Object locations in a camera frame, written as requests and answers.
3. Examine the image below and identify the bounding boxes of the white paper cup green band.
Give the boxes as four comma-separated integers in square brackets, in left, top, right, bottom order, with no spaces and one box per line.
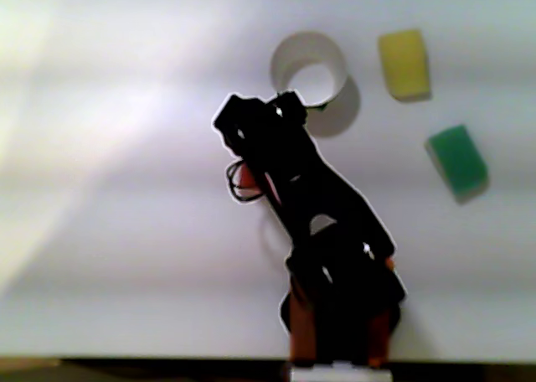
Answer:
[270,30,349,111]

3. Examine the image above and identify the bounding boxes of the yellow and white sponge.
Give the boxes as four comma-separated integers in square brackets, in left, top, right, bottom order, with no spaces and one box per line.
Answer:
[377,28,433,103]

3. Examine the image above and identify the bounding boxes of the thin black wire loop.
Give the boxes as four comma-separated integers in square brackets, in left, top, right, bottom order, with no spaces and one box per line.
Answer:
[224,158,265,206]

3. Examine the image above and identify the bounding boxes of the green and white sponge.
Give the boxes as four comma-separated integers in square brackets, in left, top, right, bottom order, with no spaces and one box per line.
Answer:
[424,123,490,205]

